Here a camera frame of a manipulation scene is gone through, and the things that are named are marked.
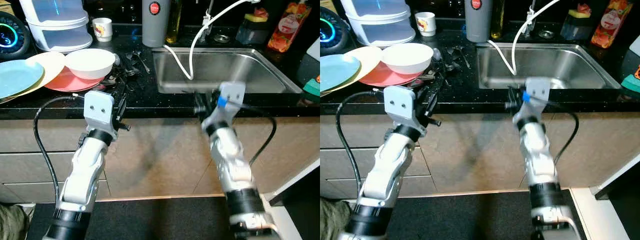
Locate red plate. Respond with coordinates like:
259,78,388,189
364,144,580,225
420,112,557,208
358,64,426,87
44,70,108,92

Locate orange soap pump bottle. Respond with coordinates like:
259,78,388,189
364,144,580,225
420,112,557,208
267,0,307,53
591,0,632,49

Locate stainless steel sink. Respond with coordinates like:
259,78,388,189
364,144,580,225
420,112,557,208
151,47,303,95
475,43,622,91

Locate olive green fabric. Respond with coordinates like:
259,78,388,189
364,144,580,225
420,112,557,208
320,197,353,240
0,202,31,240

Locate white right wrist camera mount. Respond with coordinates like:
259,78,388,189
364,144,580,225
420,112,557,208
202,81,247,133
517,76,551,123

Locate white stacked plastic drawers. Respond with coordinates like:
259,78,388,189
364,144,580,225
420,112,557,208
19,0,93,53
340,0,416,47

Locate light blue plate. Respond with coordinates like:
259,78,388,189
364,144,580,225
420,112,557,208
320,54,362,93
0,59,46,101

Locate dark sponge holder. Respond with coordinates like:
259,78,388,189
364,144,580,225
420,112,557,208
560,16,594,42
235,20,271,46

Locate chrome sink faucet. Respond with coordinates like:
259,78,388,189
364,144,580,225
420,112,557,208
522,0,538,37
202,0,216,41

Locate black floor mat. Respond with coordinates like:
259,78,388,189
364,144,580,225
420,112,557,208
345,189,581,240
25,195,236,240

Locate white printed mug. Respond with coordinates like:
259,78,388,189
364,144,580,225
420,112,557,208
92,17,113,42
415,12,437,37

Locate grey water filter canister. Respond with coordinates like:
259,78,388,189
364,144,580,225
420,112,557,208
464,0,494,43
141,0,172,48

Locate cream plate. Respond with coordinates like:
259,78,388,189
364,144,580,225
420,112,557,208
342,46,383,93
17,51,67,98

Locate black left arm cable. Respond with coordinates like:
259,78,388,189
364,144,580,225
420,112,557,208
33,95,88,201
336,90,388,198

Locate olive oil bottle green cap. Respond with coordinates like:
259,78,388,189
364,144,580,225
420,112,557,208
166,0,183,44
490,0,506,40

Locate beige cabinet door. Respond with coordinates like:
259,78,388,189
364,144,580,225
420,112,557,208
420,115,531,193
97,117,221,198
192,115,321,196
520,112,640,191

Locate green sponge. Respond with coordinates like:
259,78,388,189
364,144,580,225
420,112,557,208
302,77,321,97
621,74,640,94

